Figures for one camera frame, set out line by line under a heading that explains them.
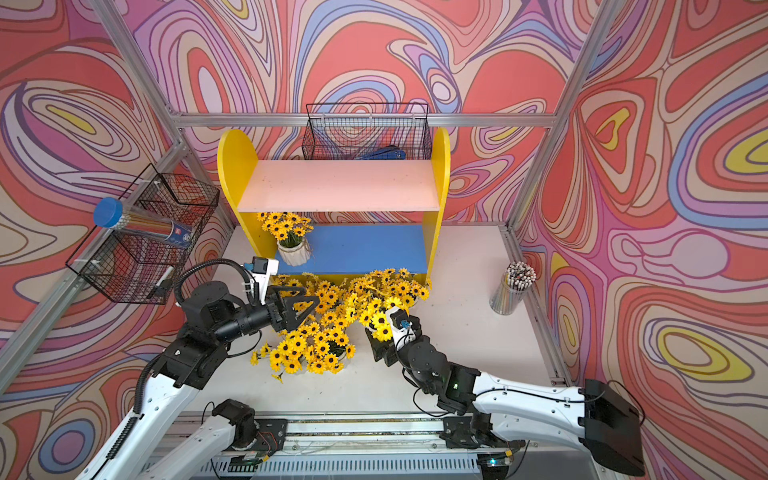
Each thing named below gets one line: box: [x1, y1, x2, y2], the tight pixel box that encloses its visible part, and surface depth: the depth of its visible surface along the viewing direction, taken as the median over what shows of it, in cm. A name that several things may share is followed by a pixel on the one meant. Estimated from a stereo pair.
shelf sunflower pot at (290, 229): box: [257, 211, 314, 267], surface depth 85 cm
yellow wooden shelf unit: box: [217, 127, 451, 276], surface depth 80 cm
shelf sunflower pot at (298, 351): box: [250, 323, 320, 384], surface depth 75 cm
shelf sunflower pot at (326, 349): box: [303, 322, 357, 375], surface depth 76 cm
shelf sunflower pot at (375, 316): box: [359, 298, 401, 343], surface depth 66 cm
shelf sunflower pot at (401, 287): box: [381, 267, 432, 310], surface depth 87 cm
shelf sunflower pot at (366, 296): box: [345, 272, 391, 319], surface depth 73 cm
